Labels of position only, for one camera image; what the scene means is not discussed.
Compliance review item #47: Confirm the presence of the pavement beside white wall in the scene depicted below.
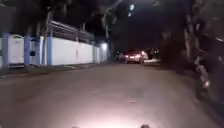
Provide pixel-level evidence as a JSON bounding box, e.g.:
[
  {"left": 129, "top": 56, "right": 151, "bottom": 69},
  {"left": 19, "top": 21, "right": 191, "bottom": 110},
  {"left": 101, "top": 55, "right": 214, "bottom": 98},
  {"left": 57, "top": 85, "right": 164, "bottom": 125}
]
[{"left": 0, "top": 61, "right": 101, "bottom": 80}]

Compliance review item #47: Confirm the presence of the parked motorcycle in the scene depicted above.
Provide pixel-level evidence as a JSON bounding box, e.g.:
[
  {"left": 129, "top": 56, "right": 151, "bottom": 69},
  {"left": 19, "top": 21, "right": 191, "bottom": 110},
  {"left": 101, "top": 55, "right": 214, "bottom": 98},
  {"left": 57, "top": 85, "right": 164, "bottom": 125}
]
[{"left": 193, "top": 35, "right": 224, "bottom": 107}]

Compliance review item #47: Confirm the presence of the white wall with blue pillars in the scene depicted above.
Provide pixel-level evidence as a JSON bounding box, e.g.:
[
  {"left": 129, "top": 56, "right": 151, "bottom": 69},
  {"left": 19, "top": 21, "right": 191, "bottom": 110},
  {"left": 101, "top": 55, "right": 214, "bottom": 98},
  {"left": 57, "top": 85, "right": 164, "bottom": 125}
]
[{"left": 0, "top": 20, "right": 111, "bottom": 70}]

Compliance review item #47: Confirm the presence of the grey asphalt road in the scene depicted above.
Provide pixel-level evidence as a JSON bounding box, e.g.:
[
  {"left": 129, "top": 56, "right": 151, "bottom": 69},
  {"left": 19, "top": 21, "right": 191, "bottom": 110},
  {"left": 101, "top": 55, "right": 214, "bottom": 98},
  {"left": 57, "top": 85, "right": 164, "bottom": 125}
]
[{"left": 0, "top": 61, "right": 224, "bottom": 128}]

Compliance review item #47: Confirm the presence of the tree trunk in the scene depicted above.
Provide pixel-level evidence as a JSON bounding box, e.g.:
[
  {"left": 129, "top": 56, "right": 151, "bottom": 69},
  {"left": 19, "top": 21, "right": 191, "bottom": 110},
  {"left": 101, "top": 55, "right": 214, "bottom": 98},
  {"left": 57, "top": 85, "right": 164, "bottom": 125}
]
[{"left": 181, "top": 0, "right": 201, "bottom": 66}]

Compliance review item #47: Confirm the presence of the car with red tail lights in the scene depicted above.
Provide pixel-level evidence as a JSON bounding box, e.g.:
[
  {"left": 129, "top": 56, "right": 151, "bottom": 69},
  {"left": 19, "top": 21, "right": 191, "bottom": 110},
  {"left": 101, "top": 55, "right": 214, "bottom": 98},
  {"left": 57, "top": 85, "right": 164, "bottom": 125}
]
[{"left": 123, "top": 49, "right": 150, "bottom": 65}]

